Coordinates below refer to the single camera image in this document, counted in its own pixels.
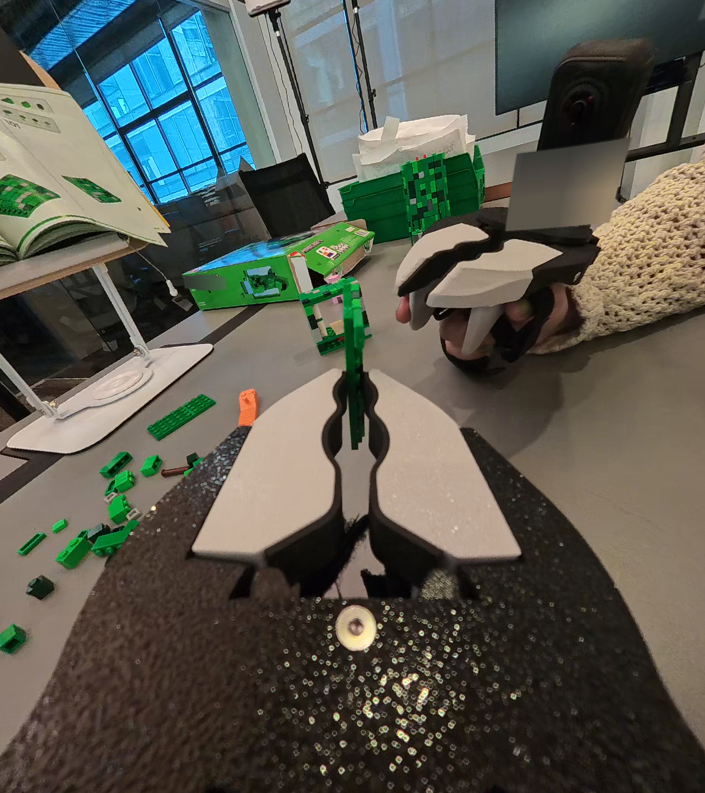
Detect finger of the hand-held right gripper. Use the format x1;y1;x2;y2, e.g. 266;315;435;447
426;238;564;309
395;222;491;298

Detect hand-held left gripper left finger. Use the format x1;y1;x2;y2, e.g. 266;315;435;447
192;368;346;597

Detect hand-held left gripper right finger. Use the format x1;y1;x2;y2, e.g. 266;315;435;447
367;369;523;592

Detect green mosaic lego plate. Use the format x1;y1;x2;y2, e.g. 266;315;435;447
340;278;374;451

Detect lego pieces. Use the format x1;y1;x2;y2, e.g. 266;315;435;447
0;451;206;655

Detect long green lego plate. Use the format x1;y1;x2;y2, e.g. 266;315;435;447
146;394;218;442

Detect partial lego build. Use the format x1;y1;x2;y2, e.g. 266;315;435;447
298;277;373;358

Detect green lego box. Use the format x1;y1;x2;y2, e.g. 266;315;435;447
182;220;377;311

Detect lego instruction booklet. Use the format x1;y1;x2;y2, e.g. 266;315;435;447
0;77;171;275

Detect person's right hand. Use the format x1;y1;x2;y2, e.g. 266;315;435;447
396;287;584;374

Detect crumpled white papers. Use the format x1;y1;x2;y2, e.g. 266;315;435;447
354;114;477;183

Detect black mesh chair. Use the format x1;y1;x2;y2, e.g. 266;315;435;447
237;153;336;241

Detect white book stand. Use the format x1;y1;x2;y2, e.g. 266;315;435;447
0;232;215;457

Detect black tripod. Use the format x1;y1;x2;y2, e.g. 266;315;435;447
266;9;329;190

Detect large window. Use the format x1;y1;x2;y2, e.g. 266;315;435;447
2;9;256;205

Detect white charging cable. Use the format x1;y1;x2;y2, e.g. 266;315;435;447
141;243;181;299

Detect large wall screen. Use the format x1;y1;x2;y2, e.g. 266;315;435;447
494;0;705;116

